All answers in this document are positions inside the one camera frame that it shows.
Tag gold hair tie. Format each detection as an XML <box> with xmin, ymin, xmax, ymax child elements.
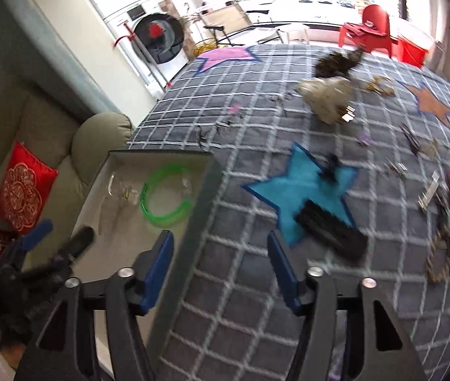
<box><xmin>362</xmin><ymin>75</ymin><xmax>397</xmax><ymax>98</ymax></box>

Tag white washing machine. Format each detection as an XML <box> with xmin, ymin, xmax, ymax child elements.
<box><xmin>104</xmin><ymin>0</ymin><xmax>190</xmax><ymax>92</ymax></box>

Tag yellow wire basket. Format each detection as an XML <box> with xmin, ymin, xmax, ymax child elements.
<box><xmin>193</xmin><ymin>40</ymin><xmax>220</xmax><ymax>57</ymax></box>

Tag beige openwork hair clip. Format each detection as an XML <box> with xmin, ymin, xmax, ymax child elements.
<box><xmin>421</xmin><ymin>139</ymin><xmax>442</xmax><ymax>160</ymax></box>

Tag red handled mop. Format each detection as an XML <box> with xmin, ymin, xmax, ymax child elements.
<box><xmin>114</xmin><ymin>24</ymin><xmax>174</xmax><ymax>88</ymax></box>

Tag clear plastic hair clip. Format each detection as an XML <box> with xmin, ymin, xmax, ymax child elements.
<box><xmin>108</xmin><ymin>172</ymin><xmax>140</xmax><ymax>208</ymax></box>

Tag red plastic chair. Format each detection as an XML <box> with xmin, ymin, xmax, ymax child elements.
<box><xmin>338</xmin><ymin>4</ymin><xmax>394</xmax><ymax>58</ymax></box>

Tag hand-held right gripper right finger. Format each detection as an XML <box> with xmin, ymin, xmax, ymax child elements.
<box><xmin>267</xmin><ymin>231</ymin><xmax>428</xmax><ymax>381</ymax></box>

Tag red embroidered cushion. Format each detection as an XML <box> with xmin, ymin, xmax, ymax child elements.
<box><xmin>0</xmin><ymin>141</ymin><xmax>59</xmax><ymax>234</ymax></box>

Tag white plastic stool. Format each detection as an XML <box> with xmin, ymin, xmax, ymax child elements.
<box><xmin>286</xmin><ymin>24</ymin><xmax>312</xmax><ymax>45</ymax></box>

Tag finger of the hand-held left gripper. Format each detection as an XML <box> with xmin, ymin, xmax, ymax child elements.
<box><xmin>0</xmin><ymin>219</ymin><xmax>55</xmax><ymax>271</ymax></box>
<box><xmin>30</xmin><ymin>226</ymin><xmax>96</xmax><ymax>282</ymax></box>

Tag grey cardboard box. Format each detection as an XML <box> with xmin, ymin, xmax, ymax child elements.
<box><xmin>34</xmin><ymin>149</ymin><xmax>226</xmax><ymax>381</ymax></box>

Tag small silver wire hair clip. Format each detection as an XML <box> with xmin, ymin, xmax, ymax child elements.
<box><xmin>384</xmin><ymin>158</ymin><xmax>411</xmax><ymax>180</ymax></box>

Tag grey plaid star blanket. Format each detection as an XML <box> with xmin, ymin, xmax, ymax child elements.
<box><xmin>127</xmin><ymin>43</ymin><xmax>450</xmax><ymax>381</ymax></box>

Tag large black hair comb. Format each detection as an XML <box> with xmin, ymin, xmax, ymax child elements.
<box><xmin>294</xmin><ymin>199</ymin><xmax>369</xmax><ymax>263</ymax></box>

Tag green plastic bangle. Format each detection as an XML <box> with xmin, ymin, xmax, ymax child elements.
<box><xmin>140</xmin><ymin>163</ymin><xmax>194</xmax><ymax>231</ymax></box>

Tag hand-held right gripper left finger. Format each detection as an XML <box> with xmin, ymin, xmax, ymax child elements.
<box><xmin>14</xmin><ymin>229</ymin><xmax>176</xmax><ymax>381</ymax></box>

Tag red plastic bucket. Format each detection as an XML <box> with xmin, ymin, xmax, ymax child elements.
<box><xmin>398</xmin><ymin>34</ymin><xmax>433</xmax><ymax>68</ymax></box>

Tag brown rectangular hair clip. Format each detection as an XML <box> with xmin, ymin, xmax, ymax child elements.
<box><xmin>401</xmin><ymin>124</ymin><xmax>423</xmax><ymax>155</ymax></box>

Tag long silver hair clip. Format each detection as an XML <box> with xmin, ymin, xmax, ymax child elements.
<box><xmin>418</xmin><ymin>170</ymin><xmax>441</xmax><ymax>212</ymax></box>

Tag beige folding chair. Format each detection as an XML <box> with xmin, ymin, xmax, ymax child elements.
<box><xmin>201</xmin><ymin>3</ymin><xmax>265</xmax><ymax>48</ymax></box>

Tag leopard print scrunchie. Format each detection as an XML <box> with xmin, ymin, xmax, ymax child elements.
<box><xmin>314</xmin><ymin>48</ymin><xmax>365</xmax><ymax>81</ymax></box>

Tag beige sofa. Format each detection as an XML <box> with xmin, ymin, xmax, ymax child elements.
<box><xmin>0</xmin><ymin>87</ymin><xmax>134</xmax><ymax>249</ymax></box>

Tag small black hair clip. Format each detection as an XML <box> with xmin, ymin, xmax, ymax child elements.
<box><xmin>318</xmin><ymin>155</ymin><xmax>343</xmax><ymax>184</ymax></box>

